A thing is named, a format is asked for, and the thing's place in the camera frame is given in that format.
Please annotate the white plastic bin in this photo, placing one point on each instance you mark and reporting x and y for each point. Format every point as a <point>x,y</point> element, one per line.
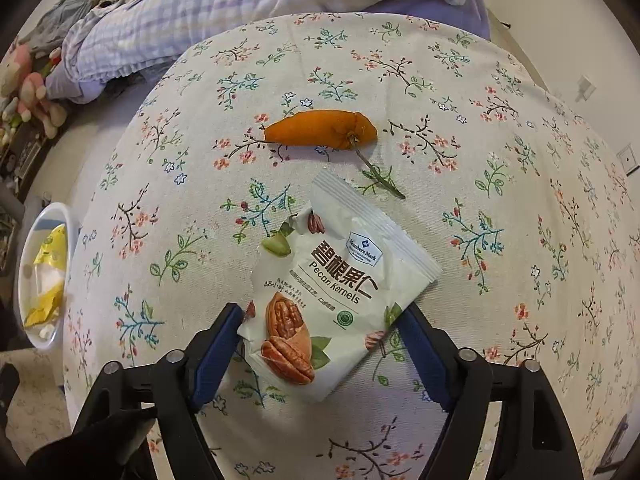
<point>55,215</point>

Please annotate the floral tablecloth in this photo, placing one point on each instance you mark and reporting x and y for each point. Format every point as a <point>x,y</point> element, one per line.
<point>450,85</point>

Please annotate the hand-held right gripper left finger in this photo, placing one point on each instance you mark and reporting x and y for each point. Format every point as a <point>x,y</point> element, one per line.
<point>215,360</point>

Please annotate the pink plush toy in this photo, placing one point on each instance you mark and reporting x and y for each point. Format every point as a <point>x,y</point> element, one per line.
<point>30,90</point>

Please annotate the yellow wrapper with white inside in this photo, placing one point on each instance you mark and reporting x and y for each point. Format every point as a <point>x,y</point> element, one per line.
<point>52,250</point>

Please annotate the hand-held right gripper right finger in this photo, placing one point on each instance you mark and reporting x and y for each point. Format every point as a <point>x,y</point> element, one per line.
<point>425,360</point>

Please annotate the orange fruit peel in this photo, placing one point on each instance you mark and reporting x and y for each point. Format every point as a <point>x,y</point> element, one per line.
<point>310,130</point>

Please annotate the purple plaid quilt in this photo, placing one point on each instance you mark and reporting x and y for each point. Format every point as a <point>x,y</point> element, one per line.
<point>225,5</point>

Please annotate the white wall socket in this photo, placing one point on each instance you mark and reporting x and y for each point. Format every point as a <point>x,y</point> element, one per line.
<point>585,87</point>

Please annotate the white nut snack packet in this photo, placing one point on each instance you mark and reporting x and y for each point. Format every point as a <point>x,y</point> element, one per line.
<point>330,270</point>

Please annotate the white wall switch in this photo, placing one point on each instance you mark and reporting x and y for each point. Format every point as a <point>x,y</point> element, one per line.
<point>627,159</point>

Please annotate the purple bed sheet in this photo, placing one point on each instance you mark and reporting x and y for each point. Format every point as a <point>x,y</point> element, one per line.
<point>472,15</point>

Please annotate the grey-blue clothes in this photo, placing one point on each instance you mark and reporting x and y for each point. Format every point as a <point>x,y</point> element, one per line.
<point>60,20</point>

